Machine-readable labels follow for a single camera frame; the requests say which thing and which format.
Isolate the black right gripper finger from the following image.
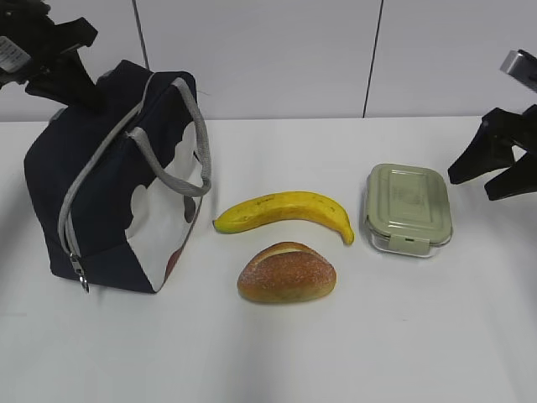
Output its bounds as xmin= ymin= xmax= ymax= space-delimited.
xmin=448 ymin=127 xmax=515 ymax=184
xmin=485 ymin=153 xmax=537 ymax=201

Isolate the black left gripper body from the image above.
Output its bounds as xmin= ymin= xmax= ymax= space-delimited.
xmin=1 ymin=1 xmax=97 ymax=84

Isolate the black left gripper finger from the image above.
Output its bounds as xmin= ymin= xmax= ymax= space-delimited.
xmin=50 ymin=52 xmax=105 ymax=112
xmin=25 ymin=76 xmax=78 ymax=105

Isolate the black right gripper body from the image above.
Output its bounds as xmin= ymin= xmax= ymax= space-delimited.
xmin=481 ymin=104 xmax=536 ymax=147

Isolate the green lidded glass container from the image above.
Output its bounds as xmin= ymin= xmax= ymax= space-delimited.
xmin=362 ymin=164 xmax=453 ymax=258

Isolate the navy and white lunch bag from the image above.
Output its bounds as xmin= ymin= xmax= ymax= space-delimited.
xmin=23 ymin=60 xmax=211 ymax=294

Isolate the yellow banana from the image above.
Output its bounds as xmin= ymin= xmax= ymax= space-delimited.
xmin=213 ymin=191 xmax=355 ymax=245

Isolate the brown bread roll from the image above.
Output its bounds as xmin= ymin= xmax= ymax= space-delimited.
xmin=237 ymin=242 xmax=337 ymax=304

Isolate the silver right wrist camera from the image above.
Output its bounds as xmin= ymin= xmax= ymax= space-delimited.
xmin=500 ymin=50 xmax=537 ymax=92

